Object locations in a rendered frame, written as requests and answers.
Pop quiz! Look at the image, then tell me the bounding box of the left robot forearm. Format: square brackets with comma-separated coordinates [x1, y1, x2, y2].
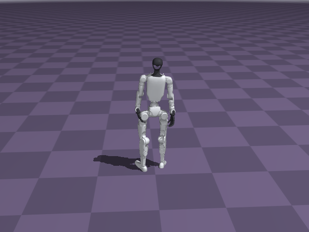
[135, 91, 142, 111]

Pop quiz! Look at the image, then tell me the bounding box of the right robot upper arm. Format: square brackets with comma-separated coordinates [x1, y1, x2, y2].
[165, 76, 173, 99]

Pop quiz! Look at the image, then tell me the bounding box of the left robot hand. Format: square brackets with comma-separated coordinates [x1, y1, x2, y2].
[136, 108, 146, 123]

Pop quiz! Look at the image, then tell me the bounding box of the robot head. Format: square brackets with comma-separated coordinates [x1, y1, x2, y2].
[151, 58, 163, 77]

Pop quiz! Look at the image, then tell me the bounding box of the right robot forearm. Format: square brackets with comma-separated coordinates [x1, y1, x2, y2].
[169, 93, 175, 114]

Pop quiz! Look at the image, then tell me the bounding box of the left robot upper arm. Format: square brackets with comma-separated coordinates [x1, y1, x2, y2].
[138, 75, 148, 97]

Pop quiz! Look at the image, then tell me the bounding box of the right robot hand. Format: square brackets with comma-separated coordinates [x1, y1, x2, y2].
[168, 110, 175, 127]

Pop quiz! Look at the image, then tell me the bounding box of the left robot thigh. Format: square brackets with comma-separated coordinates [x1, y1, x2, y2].
[138, 110, 150, 145]

